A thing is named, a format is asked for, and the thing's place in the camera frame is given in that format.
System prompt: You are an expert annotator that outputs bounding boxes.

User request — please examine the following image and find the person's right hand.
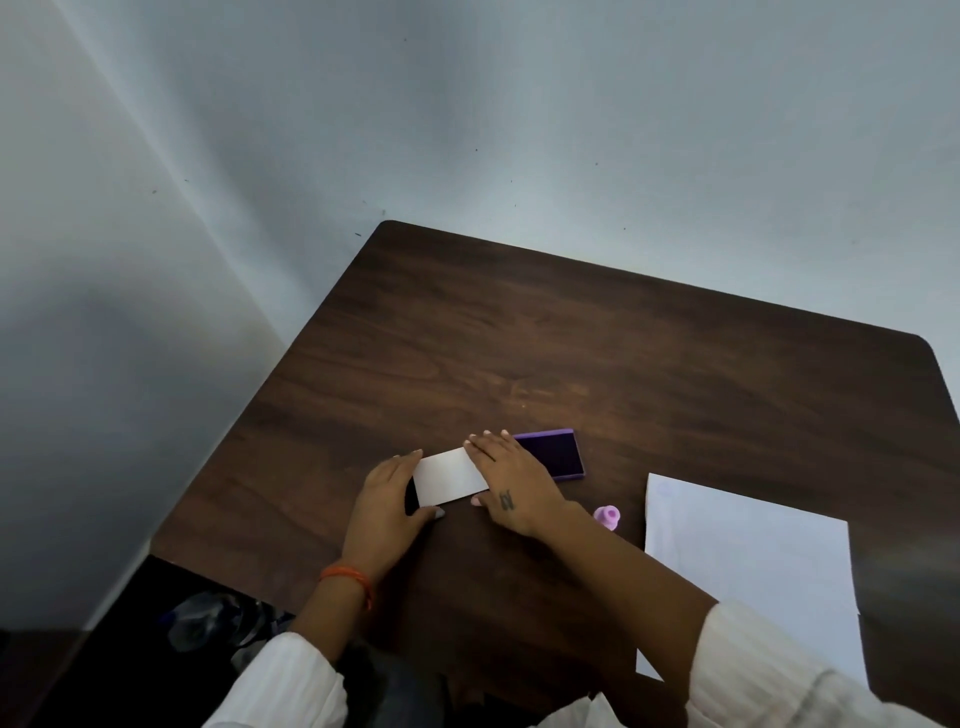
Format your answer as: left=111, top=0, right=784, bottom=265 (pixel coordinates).
left=462, top=429, right=588, bottom=538

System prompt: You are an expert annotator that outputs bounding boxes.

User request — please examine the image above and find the person's left hand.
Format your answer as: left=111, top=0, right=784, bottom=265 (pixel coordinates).
left=342, top=449, right=447, bottom=582

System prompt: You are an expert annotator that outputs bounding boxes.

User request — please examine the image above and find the white stamp pad lid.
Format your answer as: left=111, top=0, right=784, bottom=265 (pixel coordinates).
left=411, top=447, right=490, bottom=508

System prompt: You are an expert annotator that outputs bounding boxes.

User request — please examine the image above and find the person's right forearm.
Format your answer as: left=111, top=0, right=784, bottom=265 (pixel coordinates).
left=536, top=501, right=720, bottom=702

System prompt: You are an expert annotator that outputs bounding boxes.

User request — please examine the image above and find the person's left forearm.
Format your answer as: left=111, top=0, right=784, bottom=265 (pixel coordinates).
left=288, top=559, right=374, bottom=665

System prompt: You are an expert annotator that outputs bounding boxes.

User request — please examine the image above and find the purple ink stamp pad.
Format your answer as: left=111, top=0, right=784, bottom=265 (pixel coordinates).
left=513, top=428, right=585, bottom=482

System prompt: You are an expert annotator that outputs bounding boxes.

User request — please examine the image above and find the white paper sheet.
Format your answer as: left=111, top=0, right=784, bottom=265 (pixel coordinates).
left=635, top=472, right=870, bottom=689

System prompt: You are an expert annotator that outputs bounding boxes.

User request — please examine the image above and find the orange thread bracelet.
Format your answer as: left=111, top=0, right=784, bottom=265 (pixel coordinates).
left=319, top=564, right=375, bottom=610

